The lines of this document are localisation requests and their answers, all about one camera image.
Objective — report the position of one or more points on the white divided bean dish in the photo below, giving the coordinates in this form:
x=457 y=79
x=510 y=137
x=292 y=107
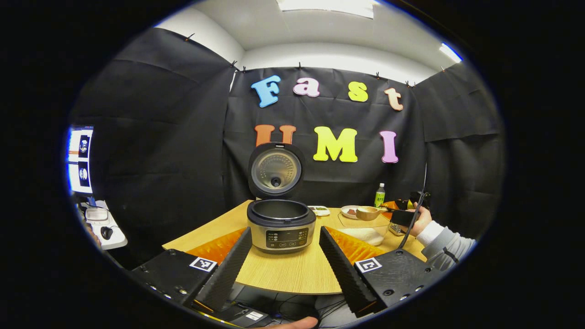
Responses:
x=320 y=210

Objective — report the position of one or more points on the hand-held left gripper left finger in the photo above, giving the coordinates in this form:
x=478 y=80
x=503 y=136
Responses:
x=228 y=269

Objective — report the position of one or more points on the white side desk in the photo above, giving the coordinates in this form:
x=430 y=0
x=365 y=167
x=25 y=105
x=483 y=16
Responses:
x=114 y=237

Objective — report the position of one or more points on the small ceiling light panel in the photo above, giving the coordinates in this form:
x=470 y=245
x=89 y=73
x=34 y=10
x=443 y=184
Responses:
x=451 y=52

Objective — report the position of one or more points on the black backdrop cloth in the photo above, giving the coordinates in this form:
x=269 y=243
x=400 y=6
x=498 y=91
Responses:
x=155 y=151

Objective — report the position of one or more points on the computer monitor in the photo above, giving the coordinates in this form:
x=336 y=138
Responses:
x=80 y=160

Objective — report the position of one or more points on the large ceiling light panel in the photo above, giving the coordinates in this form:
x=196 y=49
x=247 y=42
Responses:
x=327 y=7

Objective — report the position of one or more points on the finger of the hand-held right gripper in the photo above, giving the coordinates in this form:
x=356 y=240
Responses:
x=390 y=206

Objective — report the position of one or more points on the black computer mouse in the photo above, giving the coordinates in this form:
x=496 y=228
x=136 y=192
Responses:
x=106 y=233

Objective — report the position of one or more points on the wooden spoon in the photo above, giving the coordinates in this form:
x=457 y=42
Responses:
x=368 y=213

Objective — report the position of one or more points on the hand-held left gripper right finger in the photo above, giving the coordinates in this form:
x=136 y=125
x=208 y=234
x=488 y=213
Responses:
x=343 y=269

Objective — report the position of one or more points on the black box with white label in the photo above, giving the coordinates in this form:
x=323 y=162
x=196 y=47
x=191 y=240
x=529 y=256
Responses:
x=247 y=316

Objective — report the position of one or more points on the green drink bottle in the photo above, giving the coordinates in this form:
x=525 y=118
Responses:
x=380 y=197

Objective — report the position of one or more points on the white round plate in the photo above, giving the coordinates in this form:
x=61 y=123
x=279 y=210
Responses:
x=346 y=214

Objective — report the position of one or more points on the dark grey rice cooker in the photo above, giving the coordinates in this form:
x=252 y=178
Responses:
x=285 y=237

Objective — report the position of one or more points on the clear glass bowl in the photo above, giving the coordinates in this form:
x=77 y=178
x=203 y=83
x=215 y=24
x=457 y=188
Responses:
x=347 y=224

